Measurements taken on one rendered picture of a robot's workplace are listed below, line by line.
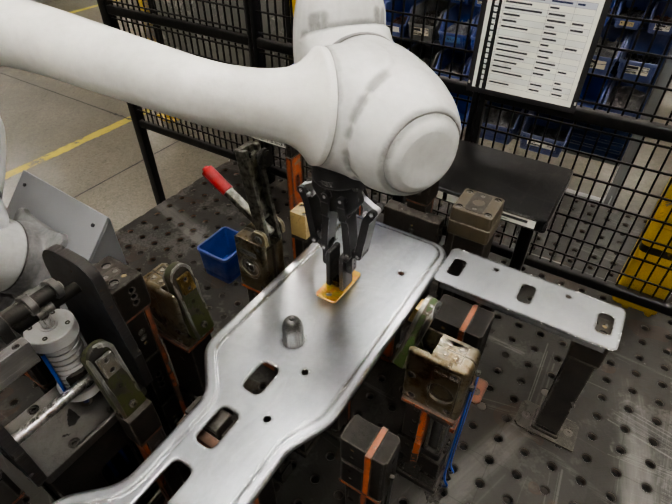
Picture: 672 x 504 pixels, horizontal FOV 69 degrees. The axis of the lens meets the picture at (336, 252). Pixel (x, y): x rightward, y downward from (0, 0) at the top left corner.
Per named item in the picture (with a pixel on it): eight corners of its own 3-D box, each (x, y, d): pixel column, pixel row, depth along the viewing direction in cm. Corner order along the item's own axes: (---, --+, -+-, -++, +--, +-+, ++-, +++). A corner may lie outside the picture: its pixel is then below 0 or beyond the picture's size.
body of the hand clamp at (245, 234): (278, 373, 103) (262, 247, 80) (253, 359, 106) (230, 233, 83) (294, 354, 107) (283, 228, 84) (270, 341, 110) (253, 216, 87)
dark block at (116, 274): (179, 452, 90) (111, 293, 63) (153, 433, 93) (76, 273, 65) (198, 431, 93) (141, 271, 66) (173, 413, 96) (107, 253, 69)
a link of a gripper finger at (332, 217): (329, 195, 66) (320, 191, 67) (323, 254, 74) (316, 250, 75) (344, 182, 69) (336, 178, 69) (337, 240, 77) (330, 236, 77)
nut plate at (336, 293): (334, 304, 76) (335, 298, 75) (314, 294, 77) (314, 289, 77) (361, 274, 81) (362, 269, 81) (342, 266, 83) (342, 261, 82)
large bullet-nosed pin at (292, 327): (296, 358, 71) (294, 329, 67) (279, 349, 73) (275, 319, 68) (308, 343, 73) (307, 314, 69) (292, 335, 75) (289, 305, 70)
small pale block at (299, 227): (311, 349, 108) (305, 217, 84) (299, 342, 109) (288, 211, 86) (320, 338, 110) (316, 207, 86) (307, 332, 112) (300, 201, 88)
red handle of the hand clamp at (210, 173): (266, 238, 80) (197, 169, 79) (261, 244, 81) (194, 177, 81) (281, 224, 82) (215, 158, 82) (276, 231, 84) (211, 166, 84)
